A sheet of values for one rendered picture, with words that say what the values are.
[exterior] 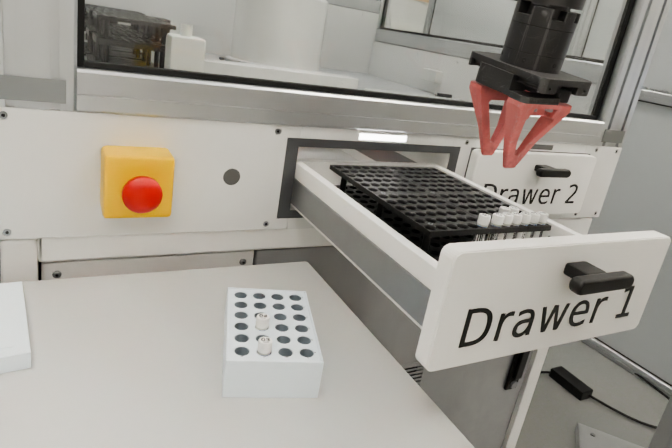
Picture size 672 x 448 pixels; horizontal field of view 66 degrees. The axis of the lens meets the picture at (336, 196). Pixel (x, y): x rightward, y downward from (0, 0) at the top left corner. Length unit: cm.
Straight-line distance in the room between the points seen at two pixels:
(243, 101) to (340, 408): 37
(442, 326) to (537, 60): 25
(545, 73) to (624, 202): 183
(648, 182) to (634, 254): 169
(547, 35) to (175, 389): 45
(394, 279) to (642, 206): 185
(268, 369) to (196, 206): 27
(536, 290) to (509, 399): 82
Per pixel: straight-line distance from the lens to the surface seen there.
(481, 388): 120
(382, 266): 52
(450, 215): 58
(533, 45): 51
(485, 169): 86
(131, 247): 68
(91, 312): 60
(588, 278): 48
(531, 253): 47
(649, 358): 237
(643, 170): 228
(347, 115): 71
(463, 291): 43
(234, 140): 65
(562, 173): 94
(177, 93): 62
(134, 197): 57
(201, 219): 68
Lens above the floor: 107
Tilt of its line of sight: 18 degrees down
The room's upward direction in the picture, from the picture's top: 10 degrees clockwise
